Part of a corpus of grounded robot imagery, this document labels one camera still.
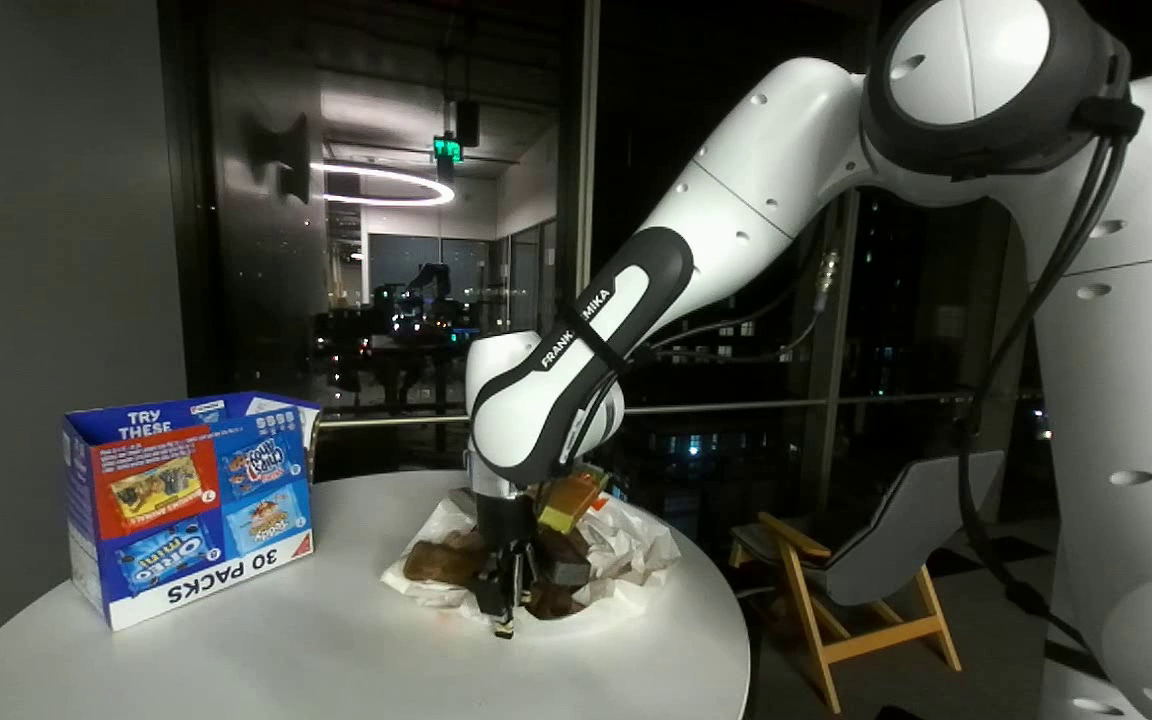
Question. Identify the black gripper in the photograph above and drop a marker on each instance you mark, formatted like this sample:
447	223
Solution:
506	535

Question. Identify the white plastic bag red logo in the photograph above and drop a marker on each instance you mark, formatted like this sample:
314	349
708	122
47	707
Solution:
638	546

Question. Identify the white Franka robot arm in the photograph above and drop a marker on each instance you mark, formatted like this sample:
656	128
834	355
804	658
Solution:
800	144

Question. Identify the blue snack variety box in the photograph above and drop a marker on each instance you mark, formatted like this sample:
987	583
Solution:
188	504

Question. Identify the wooden chair grey seat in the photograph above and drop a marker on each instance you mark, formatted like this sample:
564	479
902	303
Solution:
897	546

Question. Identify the green exit sign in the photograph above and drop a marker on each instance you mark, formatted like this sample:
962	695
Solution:
450	150

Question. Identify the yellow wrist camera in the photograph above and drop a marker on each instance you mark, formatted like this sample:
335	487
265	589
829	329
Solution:
564	504

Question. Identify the white horizontal window rail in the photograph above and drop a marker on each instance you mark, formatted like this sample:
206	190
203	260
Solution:
763	406

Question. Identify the white window post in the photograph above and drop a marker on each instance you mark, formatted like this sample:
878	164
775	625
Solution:
584	134

